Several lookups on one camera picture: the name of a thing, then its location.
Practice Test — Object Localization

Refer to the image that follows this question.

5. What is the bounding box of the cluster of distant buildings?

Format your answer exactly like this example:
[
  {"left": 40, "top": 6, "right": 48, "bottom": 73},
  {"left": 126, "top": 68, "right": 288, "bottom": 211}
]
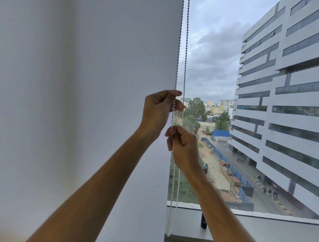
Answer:
[{"left": 180, "top": 96, "right": 237, "bottom": 116}]

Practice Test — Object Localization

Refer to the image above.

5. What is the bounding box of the white roller blind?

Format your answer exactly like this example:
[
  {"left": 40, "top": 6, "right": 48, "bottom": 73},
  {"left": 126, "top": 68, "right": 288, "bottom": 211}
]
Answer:
[{"left": 0, "top": 0, "right": 185, "bottom": 242}]

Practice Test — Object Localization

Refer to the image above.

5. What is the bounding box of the white bead chain cord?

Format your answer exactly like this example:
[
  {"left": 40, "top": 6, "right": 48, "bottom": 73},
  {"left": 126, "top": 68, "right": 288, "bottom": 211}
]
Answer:
[{"left": 165, "top": 0, "right": 190, "bottom": 237}]

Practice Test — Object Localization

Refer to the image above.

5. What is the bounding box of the tall green tree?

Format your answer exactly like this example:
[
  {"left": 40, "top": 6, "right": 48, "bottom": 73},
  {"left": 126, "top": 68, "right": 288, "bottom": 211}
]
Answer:
[{"left": 183, "top": 97, "right": 207, "bottom": 122}]

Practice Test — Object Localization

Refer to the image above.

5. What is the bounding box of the white window frame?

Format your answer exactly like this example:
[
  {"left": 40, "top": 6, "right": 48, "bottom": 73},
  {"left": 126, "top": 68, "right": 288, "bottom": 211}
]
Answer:
[{"left": 164, "top": 200, "right": 319, "bottom": 242}]

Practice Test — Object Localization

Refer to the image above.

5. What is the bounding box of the blue site fence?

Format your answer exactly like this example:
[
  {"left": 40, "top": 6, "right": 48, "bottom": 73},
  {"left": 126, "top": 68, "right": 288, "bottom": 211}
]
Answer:
[{"left": 201, "top": 136, "right": 255, "bottom": 211}]

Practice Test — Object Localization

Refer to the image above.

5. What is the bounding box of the blue roofed shed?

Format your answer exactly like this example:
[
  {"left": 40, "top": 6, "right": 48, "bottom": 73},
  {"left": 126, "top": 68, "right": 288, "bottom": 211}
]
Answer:
[{"left": 212, "top": 129, "right": 231, "bottom": 143}]

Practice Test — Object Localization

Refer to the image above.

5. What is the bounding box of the person's right hand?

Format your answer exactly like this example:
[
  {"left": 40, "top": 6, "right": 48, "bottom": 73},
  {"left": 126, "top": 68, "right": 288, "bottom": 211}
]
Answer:
[{"left": 165, "top": 125, "right": 202, "bottom": 173}]

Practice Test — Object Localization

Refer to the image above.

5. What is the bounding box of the person's left forearm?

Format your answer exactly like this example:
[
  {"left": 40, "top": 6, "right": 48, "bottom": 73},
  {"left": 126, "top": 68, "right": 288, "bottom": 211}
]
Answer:
[{"left": 26, "top": 127, "right": 160, "bottom": 242}]

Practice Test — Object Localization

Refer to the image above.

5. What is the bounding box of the small green tree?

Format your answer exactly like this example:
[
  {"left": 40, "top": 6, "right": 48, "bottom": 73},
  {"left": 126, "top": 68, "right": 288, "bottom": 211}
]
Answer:
[{"left": 214, "top": 112, "right": 230, "bottom": 131}]

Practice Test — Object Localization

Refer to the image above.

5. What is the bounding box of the person's left hand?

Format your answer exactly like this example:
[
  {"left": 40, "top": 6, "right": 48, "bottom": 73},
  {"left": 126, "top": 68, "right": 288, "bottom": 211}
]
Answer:
[{"left": 138, "top": 90, "right": 185, "bottom": 141}]

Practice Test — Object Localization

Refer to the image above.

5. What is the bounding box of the person's right forearm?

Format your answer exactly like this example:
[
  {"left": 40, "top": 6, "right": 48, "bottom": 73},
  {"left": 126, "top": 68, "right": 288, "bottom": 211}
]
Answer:
[{"left": 181, "top": 166, "right": 250, "bottom": 242}]

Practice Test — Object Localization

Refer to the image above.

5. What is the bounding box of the large white office building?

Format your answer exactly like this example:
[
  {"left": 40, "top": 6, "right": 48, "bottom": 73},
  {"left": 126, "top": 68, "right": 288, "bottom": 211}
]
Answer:
[{"left": 228, "top": 0, "right": 319, "bottom": 220}]

